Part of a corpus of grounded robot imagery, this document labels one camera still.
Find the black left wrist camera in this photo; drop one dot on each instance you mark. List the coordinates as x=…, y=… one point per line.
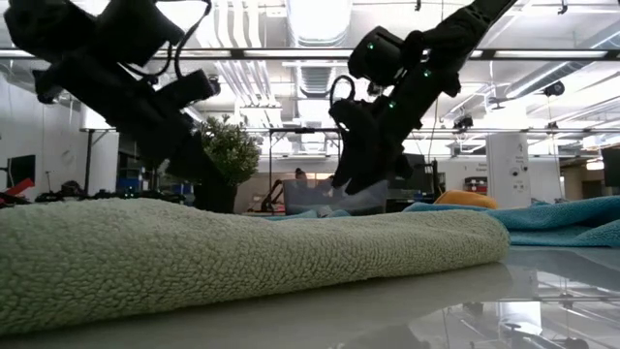
x=186, y=89

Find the black beam with light strips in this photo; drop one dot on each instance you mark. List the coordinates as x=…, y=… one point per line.
x=290, y=53

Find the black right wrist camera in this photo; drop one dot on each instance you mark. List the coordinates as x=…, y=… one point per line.
x=349, y=121

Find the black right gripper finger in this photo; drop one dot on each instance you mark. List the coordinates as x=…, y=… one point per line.
x=358, y=179

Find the artificial plant in black pot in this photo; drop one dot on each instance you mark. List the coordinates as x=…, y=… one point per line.
x=235, y=150

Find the person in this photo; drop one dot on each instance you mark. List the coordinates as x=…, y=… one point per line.
x=300, y=173

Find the green microfiber towel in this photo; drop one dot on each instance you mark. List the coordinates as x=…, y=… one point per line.
x=242, y=262

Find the black monitor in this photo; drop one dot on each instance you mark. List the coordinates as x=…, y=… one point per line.
x=611, y=167
x=21, y=169

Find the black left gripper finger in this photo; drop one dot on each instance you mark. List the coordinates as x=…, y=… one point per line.
x=198, y=165

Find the red object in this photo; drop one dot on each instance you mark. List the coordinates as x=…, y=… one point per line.
x=19, y=187

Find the black red background robot arm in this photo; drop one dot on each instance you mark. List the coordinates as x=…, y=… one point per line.
x=273, y=196

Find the orange microfiber towel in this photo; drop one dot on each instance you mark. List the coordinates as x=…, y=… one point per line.
x=465, y=199

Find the white column with sensors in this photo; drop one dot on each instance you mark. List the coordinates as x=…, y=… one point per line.
x=508, y=169

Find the black equipment rack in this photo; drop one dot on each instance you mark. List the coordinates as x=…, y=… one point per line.
x=128, y=145

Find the blue microfiber towel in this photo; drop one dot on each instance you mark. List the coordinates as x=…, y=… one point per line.
x=557, y=223

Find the large dark monitor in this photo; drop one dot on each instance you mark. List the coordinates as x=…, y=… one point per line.
x=421, y=184

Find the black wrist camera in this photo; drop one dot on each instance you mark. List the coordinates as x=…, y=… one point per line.
x=349, y=121
x=186, y=89

